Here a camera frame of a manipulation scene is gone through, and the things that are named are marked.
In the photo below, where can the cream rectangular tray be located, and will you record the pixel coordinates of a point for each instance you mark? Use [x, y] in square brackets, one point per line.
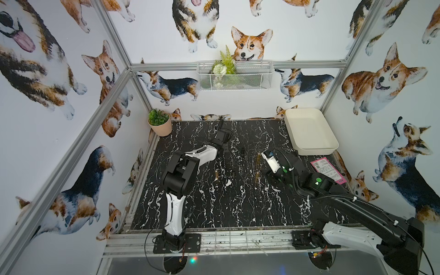
[309, 132]

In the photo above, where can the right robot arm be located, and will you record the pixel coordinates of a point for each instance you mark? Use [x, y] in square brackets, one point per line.
[396, 241]

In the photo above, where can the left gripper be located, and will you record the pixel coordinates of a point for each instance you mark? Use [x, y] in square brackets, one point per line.
[223, 136]

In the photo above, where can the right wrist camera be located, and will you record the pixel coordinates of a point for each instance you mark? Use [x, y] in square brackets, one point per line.
[271, 160]

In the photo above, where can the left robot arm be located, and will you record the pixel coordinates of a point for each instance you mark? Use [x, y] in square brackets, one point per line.
[179, 176]

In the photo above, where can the potted green plant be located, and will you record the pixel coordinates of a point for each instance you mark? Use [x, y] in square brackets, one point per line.
[160, 122]

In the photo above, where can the pink card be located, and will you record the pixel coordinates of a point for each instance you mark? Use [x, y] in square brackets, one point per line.
[324, 166]

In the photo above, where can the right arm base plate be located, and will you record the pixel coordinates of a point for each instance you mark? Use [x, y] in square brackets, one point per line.
[310, 239]

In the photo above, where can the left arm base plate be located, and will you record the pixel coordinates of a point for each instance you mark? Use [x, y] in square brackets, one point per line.
[188, 243]

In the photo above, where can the green fern with white flower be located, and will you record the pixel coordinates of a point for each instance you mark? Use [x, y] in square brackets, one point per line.
[223, 70]

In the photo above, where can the white wire basket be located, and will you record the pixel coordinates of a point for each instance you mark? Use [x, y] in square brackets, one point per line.
[251, 75]

